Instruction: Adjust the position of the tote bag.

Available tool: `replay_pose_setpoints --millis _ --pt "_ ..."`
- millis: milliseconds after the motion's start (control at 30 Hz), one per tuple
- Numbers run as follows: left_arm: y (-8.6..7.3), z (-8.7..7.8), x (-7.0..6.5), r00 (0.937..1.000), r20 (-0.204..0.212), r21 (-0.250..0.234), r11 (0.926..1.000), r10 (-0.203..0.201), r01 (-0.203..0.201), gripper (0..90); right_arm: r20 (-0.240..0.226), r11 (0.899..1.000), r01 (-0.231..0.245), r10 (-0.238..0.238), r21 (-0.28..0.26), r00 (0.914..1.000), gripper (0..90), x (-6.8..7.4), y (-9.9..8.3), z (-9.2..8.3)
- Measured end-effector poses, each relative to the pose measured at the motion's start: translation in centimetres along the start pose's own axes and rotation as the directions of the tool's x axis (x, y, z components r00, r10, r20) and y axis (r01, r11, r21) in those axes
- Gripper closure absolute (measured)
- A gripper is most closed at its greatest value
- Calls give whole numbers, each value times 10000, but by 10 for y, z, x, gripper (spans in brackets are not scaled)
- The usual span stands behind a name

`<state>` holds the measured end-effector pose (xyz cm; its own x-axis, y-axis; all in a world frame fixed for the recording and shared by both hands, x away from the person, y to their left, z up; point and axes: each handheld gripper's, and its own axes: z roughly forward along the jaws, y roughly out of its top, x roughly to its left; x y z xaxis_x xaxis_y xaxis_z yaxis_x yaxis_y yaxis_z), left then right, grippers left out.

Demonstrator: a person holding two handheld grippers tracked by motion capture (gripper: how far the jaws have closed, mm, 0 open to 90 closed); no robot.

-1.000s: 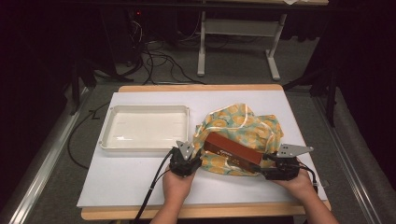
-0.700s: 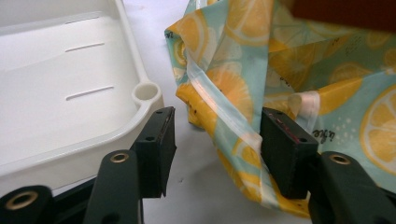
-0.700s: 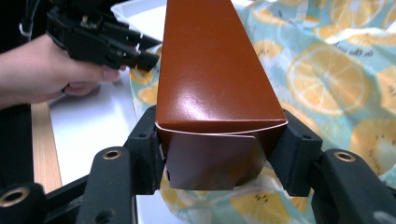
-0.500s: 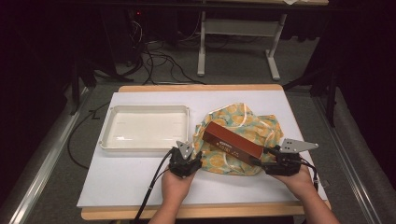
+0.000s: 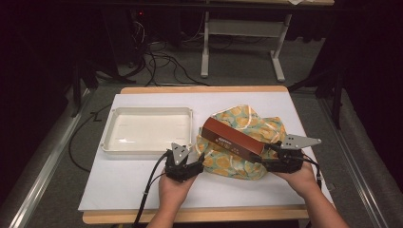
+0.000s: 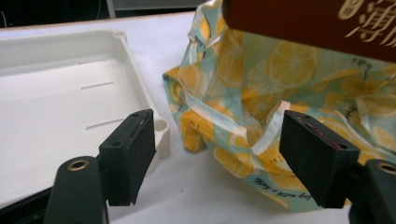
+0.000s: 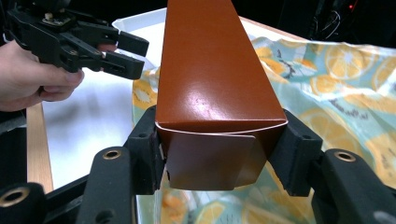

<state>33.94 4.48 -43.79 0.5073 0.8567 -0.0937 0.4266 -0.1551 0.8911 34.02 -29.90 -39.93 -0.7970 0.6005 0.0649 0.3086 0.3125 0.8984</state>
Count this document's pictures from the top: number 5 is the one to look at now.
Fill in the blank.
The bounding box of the orange print fabric bag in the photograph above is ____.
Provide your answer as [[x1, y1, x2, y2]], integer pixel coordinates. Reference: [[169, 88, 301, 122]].
[[194, 104, 287, 181]]

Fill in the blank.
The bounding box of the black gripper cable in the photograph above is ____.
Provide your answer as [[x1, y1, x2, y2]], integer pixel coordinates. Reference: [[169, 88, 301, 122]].
[[132, 150, 173, 228], [303, 155, 325, 192]]

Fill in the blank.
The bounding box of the metal floor rail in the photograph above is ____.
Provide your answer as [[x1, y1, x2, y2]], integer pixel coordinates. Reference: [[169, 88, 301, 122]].
[[317, 98, 390, 228], [9, 88, 93, 228]]

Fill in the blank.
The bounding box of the dark computer tower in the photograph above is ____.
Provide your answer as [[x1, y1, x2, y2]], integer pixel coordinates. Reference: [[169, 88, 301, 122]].
[[127, 8, 150, 68]]

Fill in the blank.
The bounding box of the white desk with frame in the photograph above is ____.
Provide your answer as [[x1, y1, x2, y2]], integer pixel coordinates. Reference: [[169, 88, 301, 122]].
[[200, 0, 336, 84]]

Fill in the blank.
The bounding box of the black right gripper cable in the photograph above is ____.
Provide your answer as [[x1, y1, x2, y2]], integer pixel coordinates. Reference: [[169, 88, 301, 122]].
[[303, 155, 325, 192]]

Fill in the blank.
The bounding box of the white table mat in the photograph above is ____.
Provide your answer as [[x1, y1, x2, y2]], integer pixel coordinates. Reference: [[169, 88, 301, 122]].
[[78, 91, 334, 212]]

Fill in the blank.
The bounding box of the long black floor cable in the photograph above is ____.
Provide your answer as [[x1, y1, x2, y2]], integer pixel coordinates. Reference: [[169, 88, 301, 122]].
[[67, 104, 112, 174]]

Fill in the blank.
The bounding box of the bundle of black floor cables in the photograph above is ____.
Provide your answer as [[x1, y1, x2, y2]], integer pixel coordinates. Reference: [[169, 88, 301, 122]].
[[126, 39, 210, 87]]

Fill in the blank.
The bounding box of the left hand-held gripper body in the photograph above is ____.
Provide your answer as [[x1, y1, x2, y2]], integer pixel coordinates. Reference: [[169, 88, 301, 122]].
[[163, 142, 204, 183]]

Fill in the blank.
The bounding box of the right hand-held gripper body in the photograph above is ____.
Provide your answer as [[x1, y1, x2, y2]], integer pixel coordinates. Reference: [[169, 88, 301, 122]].
[[264, 133, 323, 175]]

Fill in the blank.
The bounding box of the person's right hand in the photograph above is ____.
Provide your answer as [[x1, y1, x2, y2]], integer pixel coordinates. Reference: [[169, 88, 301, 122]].
[[273, 161, 319, 198]]

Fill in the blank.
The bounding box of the black metal stand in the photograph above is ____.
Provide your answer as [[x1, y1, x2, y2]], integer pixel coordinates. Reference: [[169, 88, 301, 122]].
[[286, 68, 346, 131], [69, 56, 100, 119]]

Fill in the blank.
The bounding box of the long brown box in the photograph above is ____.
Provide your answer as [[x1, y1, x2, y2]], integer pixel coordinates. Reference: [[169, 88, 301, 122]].
[[201, 116, 268, 164]]

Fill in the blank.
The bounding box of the white plastic tray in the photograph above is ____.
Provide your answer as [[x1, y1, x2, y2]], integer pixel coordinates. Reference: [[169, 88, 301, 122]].
[[100, 106, 195, 154]]

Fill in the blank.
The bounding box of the person's left hand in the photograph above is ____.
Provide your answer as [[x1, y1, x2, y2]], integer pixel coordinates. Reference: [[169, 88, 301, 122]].
[[158, 170, 200, 214]]

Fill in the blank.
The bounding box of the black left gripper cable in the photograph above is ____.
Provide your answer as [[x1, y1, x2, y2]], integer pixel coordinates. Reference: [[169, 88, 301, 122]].
[[132, 150, 173, 228]]

